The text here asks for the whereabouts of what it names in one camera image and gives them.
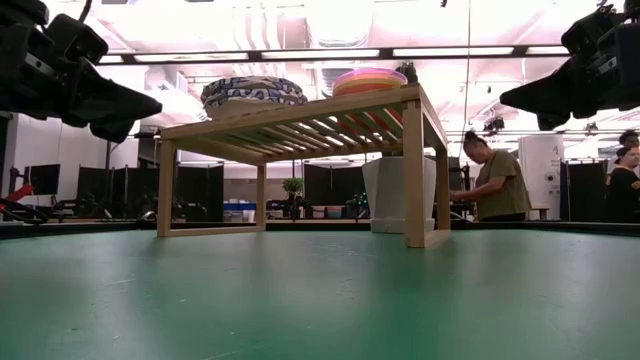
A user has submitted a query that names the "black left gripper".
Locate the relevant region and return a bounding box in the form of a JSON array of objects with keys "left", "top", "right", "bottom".
[{"left": 0, "top": 13, "right": 164, "bottom": 144}]

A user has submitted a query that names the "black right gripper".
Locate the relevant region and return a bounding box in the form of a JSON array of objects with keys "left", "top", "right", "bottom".
[{"left": 499, "top": 4, "right": 640, "bottom": 133}]

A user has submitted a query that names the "purple plastic bowl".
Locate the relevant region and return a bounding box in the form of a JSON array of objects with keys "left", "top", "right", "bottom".
[{"left": 331, "top": 67, "right": 409, "bottom": 85}]

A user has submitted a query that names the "yellow plastic bowl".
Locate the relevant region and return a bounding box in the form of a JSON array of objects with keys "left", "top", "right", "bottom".
[{"left": 332, "top": 77, "right": 408, "bottom": 90}]

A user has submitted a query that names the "orange plastic bowl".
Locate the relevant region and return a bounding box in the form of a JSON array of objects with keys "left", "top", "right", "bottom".
[{"left": 333, "top": 82, "right": 405, "bottom": 134}]

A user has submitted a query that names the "wooden slatted shelf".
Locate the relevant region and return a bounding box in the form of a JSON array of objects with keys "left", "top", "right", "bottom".
[{"left": 156, "top": 82, "right": 452, "bottom": 250}]

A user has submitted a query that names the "black ceiling spotlight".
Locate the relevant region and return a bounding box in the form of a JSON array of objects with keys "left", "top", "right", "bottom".
[{"left": 482, "top": 116, "right": 506, "bottom": 136}]

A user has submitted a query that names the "white cylindrical machine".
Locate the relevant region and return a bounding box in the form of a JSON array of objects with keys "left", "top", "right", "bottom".
[{"left": 517, "top": 134, "right": 567, "bottom": 221}]

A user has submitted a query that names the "black partition panel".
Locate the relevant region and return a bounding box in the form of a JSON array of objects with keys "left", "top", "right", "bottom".
[
  {"left": 175, "top": 163, "right": 225, "bottom": 222},
  {"left": 559, "top": 160, "right": 607, "bottom": 222},
  {"left": 75, "top": 164, "right": 160, "bottom": 221},
  {"left": 303, "top": 163, "right": 367, "bottom": 207}
]

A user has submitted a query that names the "black monitor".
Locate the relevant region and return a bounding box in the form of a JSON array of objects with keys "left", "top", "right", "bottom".
[{"left": 29, "top": 163, "right": 62, "bottom": 197}]

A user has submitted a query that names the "red bar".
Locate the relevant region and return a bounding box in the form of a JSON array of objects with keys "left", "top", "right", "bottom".
[{"left": 0, "top": 183, "right": 36, "bottom": 207}]

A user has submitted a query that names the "green cactus plant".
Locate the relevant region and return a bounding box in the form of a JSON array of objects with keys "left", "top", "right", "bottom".
[{"left": 397, "top": 61, "right": 420, "bottom": 86}]

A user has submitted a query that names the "white plant pot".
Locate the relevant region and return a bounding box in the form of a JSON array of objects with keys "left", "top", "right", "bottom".
[{"left": 360, "top": 155, "right": 438, "bottom": 235}]

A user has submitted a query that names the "small green potted plant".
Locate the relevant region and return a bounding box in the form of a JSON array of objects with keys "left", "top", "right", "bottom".
[{"left": 281, "top": 176, "right": 306, "bottom": 207}]

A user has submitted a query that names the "green table mat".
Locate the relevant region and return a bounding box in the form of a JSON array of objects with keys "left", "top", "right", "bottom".
[{"left": 0, "top": 228, "right": 640, "bottom": 360}]

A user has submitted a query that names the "thin hanging cable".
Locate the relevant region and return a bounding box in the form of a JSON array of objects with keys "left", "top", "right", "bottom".
[{"left": 463, "top": 0, "right": 472, "bottom": 161}]

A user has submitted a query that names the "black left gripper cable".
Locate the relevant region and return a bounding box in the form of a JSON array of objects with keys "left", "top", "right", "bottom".
[{"left": 77, "top": 0, "right": 96, "bottom": 25}]

